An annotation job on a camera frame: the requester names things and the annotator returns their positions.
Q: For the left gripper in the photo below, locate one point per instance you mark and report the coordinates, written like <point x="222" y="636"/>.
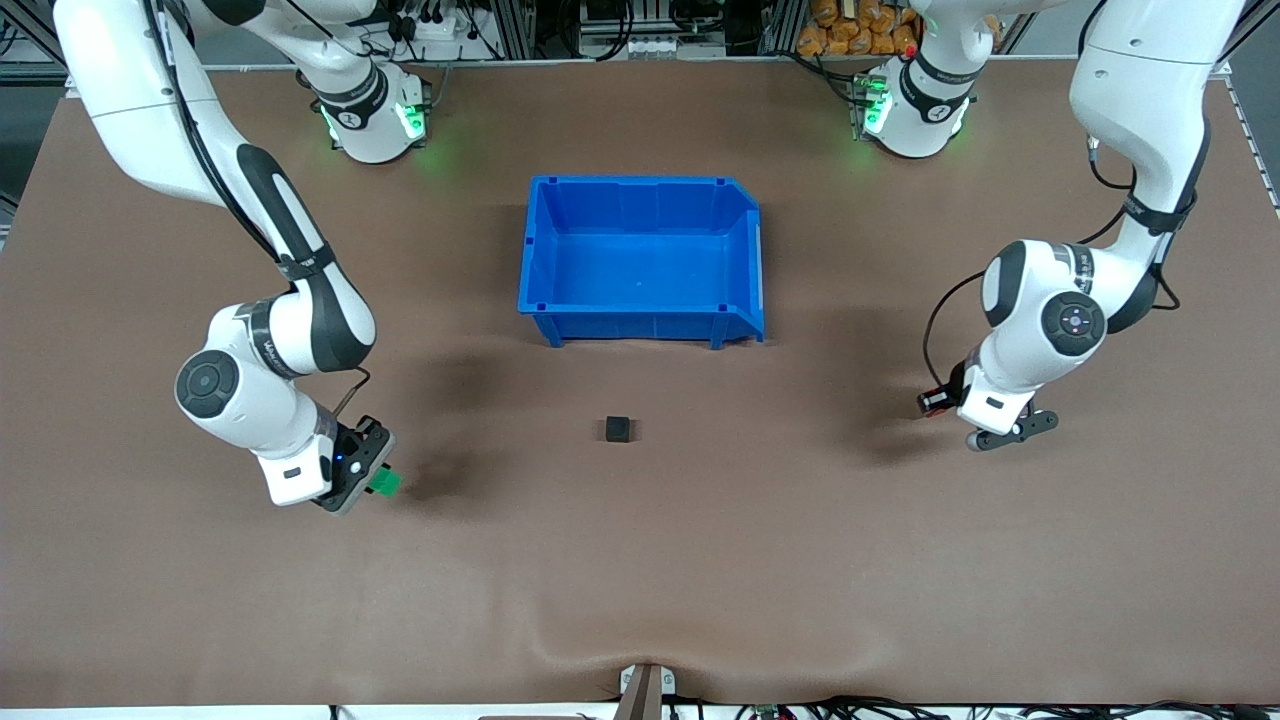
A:
<point x="957" y="385"/>

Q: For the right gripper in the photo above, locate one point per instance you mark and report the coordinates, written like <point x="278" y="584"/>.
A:
<point x="357" y="455"/>

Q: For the small green cube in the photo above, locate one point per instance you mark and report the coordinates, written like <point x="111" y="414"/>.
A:
<point x="387" y="484"/>

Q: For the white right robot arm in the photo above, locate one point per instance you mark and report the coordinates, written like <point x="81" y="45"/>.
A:
<point x="130" y="90"/>

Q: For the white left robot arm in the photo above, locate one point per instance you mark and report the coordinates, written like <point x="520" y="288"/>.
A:
<point x="1140" y="90"/>

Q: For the small black cube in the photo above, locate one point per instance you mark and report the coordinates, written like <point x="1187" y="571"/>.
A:
<point x="618" y="430"/>

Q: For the blue plastic storage bin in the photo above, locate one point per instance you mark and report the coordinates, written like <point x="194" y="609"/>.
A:
<point x="640" y="270"/>

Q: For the metal table clamp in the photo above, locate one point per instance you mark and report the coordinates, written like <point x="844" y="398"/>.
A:
<point x="645" y="695"/>

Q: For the orange packaged items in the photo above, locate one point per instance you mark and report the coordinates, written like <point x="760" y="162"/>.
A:
<point x="830" y="35"/>

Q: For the white power strip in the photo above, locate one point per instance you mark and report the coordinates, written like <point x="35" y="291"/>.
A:
<point x="440" y="28"/>

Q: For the white terminal strip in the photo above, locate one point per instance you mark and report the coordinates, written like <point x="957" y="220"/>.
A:
<point x="650" y="47"/>

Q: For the aluminium frame post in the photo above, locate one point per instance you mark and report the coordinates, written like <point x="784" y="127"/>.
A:
<point x="780" y="25"/>
<point x="512" y="28"/>

